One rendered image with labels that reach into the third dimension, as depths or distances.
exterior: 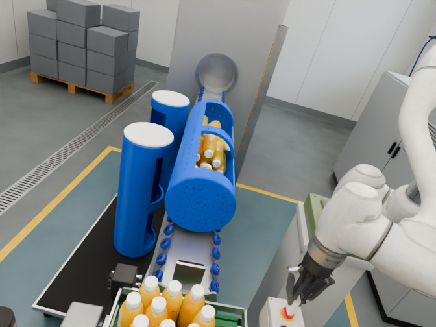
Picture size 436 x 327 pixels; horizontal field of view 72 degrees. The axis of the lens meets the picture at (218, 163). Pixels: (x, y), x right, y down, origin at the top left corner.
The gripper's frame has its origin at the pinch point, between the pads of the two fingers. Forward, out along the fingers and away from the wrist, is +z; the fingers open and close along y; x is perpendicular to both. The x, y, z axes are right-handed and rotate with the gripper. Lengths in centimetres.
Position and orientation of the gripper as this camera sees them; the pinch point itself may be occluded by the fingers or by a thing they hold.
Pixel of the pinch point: (292, 303)
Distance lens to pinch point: 96.3
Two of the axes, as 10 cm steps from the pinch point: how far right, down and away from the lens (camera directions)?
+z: -2.4, 8.3, 5.1
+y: 9.7, 2.2, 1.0
